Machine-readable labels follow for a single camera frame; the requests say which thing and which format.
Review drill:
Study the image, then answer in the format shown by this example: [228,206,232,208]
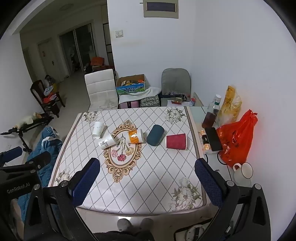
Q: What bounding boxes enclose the yellow plastic bag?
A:
[218,86,242,127]

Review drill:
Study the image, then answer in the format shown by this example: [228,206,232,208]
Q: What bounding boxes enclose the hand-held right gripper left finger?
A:
[24,158,101,241]

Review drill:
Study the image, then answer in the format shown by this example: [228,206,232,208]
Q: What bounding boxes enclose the person's dark trousers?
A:
[94,229,155,241]

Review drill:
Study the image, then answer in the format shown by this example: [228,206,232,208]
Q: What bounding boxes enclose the wooden door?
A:
[38,39,61,82]

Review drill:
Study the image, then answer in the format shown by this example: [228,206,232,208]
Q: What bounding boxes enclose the white dining chair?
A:
[84,69,119,112]

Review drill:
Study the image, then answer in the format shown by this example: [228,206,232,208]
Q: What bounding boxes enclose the white cup with dark print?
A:
[98,133,116,150]

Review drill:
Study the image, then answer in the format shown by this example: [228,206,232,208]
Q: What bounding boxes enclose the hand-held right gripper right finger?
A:
[195,159,271,241]

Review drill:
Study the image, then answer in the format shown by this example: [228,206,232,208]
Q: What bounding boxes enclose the clear plastic bottle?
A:
[207,94,222,114]

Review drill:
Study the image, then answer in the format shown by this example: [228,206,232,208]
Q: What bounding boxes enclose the black patterned bag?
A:
[140,95,160,108]

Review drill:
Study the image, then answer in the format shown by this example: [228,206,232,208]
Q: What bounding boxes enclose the blue knitted cloth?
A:
[11,126,63,232]

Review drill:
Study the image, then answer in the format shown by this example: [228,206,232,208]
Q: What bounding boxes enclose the orange plastic bag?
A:
[216,110,258,168]

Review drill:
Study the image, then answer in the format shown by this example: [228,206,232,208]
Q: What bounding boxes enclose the floral printed tablecloth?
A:
[47,106,208,215]

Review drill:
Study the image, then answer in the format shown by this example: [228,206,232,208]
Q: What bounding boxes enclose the beige electrical panel box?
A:
[143,0,179,18]

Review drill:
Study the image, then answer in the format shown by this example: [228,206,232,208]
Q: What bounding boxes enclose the printed cardboard box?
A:
[116,74,147,95]

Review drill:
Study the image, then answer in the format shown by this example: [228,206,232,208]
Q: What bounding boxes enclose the white round object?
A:
[186,226,205,241]

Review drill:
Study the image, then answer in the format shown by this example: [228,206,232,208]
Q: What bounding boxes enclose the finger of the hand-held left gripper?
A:
[0,146,23,164]
[22,151,51,171]

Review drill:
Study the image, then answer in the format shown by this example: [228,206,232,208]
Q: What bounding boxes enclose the grey slipper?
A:
[117,218,132,232]
[140,218,154,232]

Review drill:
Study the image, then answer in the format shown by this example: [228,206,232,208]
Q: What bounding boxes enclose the pile of clothes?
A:
[43,75,60,103]

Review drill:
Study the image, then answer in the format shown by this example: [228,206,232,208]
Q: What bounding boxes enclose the orange and white paper cup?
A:
[126,128,144,144]

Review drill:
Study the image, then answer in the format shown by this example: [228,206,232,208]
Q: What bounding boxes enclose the pink storage box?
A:
[119,100,140,109]

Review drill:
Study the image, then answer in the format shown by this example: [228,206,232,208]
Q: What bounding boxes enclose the black tripod stand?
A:
[0,116,55,154]

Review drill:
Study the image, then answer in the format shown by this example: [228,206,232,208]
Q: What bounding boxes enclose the sliding glass door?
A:
[59,22,96,77]

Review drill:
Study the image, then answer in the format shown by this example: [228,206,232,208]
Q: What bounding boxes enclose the white lit device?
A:
[199,130,222,154]

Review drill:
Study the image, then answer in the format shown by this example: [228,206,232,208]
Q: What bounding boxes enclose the grey padded chair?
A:
[161,68,192,107]

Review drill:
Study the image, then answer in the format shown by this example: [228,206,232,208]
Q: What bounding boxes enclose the white cloth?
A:
[119,86,162,103]

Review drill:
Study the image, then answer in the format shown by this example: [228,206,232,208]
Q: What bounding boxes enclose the cream plush toy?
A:
[15,112,43,128]

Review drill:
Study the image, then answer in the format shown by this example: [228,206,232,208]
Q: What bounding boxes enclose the black folded umbrella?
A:
[161,93,188,100]

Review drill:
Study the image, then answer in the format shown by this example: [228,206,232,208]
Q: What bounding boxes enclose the dark teal cup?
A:
[146,124,165,147]

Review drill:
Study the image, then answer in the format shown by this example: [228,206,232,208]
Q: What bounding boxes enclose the black smartphone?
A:
[205,127,223,151]

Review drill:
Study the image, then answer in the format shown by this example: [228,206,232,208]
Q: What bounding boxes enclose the beige board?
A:
[193,92,204,107]

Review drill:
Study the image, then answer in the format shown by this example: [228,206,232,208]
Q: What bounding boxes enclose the red ribbed paper cup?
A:
[166,133,187,150]

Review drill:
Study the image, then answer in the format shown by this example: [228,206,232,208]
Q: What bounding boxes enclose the white enamel mug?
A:
[232,162,253,186]

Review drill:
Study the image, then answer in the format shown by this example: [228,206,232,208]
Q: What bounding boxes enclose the dark wooden chair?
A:
[30,79,66,118]

